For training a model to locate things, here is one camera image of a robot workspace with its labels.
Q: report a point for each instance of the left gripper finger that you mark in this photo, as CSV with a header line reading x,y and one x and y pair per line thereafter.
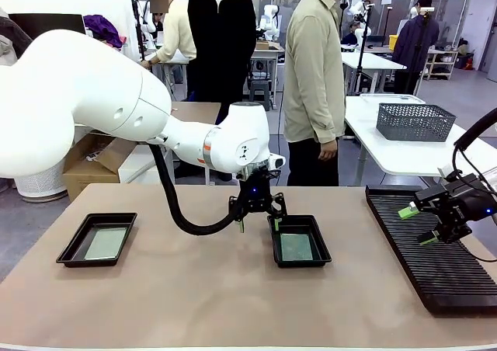
x,y
234,209
280,207

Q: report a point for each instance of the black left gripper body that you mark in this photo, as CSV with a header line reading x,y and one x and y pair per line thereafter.
x,y
254,195

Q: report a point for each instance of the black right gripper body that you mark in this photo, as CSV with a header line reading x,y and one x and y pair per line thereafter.
x,y
466,203

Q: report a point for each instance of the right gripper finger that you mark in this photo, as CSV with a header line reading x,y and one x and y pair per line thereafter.
x,y
411,210
454,230

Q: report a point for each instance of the green circuit board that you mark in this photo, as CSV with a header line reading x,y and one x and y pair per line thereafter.
x,y
105,243
297,247

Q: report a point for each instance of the black ESD tray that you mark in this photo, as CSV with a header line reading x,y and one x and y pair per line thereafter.
x,y
320,250
74,256

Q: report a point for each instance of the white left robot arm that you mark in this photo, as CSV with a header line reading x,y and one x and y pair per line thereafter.
x,y
77,94

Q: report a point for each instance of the beige-sleeved right forearm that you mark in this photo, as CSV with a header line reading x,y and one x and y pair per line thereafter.
x,y
324,129

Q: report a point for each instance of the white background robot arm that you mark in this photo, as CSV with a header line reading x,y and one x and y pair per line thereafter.
x,y
144,17
268,21
359,13

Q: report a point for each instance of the beige-shirt person right hand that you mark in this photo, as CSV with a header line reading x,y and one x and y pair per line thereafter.
x,y
328,151

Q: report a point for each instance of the black slotted board rack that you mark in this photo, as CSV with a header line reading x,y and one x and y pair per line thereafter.
x,y
435,281

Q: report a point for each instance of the white work table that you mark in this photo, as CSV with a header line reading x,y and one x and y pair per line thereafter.
x,y
388,153

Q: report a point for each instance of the grey mesh basket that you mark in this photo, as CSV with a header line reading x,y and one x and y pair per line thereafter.
x,y
415,124

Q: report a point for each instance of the white cabinet box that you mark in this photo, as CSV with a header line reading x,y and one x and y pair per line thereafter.
x,y
143,168

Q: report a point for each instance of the brown folding table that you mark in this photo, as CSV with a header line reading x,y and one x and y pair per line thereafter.
x,y
198,112

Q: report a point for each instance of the grey plastic stool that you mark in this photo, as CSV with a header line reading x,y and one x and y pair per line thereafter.
x,y
261,94

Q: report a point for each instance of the person in beige shirt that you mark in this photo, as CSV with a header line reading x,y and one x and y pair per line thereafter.
x,y
310,75

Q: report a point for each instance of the white storage shelf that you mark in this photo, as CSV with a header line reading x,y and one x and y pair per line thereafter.
x,y
442,63

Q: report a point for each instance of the wood-topped background desk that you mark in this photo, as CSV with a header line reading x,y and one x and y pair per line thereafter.
x,y
268,52

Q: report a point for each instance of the large open cardboard box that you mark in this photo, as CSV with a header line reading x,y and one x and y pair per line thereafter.
x,y
89,168

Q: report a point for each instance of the white background desk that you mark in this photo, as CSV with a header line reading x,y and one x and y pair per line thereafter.
x,y
372,60
178,61

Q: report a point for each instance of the person in black jacket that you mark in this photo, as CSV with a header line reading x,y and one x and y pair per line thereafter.
x,y
221,44

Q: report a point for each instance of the person in dark coat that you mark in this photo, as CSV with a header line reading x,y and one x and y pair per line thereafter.
x,y
415,44

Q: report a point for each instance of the yellow bin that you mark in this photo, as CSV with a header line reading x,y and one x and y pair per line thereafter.
x,y
394,42

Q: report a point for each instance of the black tripod stand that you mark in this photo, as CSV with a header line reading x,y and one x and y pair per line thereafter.
x,y
363,48

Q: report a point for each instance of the person in cream sweater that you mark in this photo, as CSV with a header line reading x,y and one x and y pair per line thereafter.
x,y
176,32

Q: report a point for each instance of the seated person with cap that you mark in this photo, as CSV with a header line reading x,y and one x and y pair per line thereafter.
x,y
351,34

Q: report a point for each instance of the white air purifier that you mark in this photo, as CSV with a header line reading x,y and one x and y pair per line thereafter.
x,y
42,186

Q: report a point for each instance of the purple cloth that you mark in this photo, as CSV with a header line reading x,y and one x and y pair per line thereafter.
x,y
103,26

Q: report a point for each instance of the black computer monitor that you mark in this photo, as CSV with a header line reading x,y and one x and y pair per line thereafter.
x,y
46,21

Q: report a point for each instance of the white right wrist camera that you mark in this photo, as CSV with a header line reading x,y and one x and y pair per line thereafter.
x,y
449,172

